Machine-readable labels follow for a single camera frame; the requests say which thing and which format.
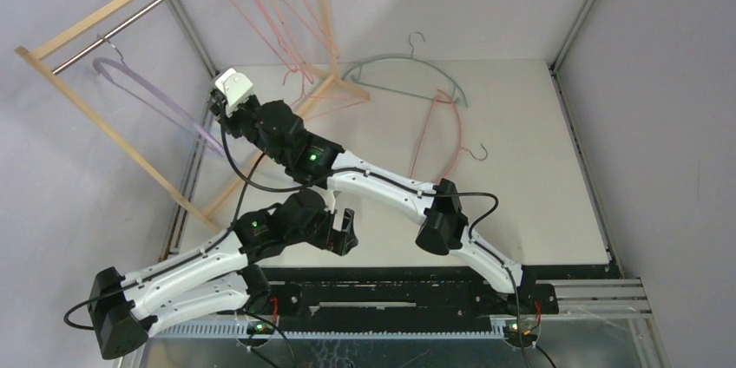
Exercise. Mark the green plastic hanger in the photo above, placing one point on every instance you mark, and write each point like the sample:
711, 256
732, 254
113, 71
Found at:
353, 75

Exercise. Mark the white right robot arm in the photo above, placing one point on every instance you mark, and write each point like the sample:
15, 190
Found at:
311, 160

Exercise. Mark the left aluminium frame post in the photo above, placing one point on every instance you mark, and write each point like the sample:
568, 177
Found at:
183, 19

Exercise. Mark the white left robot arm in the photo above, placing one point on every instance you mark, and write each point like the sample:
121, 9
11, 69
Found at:
220, 275

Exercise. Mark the metal rack hanging rod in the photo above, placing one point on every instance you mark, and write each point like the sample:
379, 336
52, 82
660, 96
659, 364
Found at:
132, 14

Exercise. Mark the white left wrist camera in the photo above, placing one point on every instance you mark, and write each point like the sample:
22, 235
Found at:
330, 200

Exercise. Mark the pink curved plastic hanger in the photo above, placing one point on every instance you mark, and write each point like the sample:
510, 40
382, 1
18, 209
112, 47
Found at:
444, 98

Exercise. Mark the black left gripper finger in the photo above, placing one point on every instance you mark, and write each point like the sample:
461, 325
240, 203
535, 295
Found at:
347, 223
342, 243

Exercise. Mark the pink notched hanger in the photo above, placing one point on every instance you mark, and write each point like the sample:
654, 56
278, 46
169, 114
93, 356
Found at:
328, 86

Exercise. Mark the aluminium frame post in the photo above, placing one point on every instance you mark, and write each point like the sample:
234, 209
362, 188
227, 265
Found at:
183, 19
580, 19

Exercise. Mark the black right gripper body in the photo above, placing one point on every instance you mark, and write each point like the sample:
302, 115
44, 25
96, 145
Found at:
228, 118

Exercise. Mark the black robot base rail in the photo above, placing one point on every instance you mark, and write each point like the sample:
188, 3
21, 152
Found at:
409, 300

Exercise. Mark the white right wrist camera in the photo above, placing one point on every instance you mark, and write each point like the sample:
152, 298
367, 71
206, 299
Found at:
235, 86

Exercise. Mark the purple plastic hanger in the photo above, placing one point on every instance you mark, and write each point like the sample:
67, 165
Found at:
181, 118

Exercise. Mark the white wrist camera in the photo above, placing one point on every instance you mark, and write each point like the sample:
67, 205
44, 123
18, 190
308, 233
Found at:
235, 86
330, 200

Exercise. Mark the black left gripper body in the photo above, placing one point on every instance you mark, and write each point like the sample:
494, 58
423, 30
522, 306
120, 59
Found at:
318, 233

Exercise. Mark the right aluminium frame post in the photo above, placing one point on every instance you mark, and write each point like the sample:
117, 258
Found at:
580, 19

